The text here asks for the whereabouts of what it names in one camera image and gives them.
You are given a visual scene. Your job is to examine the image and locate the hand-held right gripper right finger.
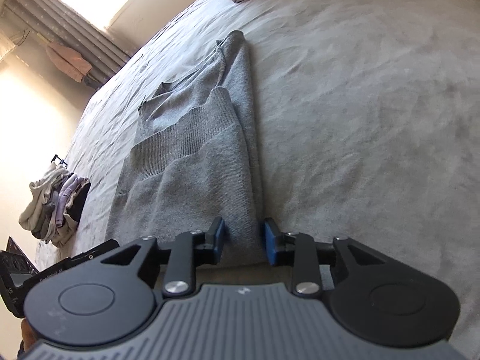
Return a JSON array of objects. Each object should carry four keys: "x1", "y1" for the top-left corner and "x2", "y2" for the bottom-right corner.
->
[{"x1": 262, "y1": 217, "x2": 391, "y2": 297}]

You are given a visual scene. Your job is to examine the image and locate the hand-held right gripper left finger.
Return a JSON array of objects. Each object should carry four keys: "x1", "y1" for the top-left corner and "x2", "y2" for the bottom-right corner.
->
[{"x1": 101, "y1": 216, "x2": 227, "y2": 296}]

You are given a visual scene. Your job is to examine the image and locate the grey knitted sweater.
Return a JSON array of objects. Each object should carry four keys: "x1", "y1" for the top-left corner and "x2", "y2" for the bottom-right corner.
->
[{"x1": 106, "y1": 30, "x2": 269, "y2": 267}]

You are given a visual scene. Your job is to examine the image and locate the pile of folded clothes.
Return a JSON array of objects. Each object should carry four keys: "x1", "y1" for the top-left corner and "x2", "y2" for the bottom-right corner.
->
[{"x1": 19, "y1": 163, "x2": 92, "y2": 248}]

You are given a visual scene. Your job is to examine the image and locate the hanging orange garment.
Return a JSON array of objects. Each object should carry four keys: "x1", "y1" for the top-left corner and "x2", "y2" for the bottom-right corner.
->
[{"x1": 47, "y1": 41, "x2": 93, "y2": 82}]

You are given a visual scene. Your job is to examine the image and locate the grey curtain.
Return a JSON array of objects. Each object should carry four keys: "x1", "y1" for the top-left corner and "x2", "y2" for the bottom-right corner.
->
[{"x1": 4, "y1": 0, "x2": 139, "y2": 91}]

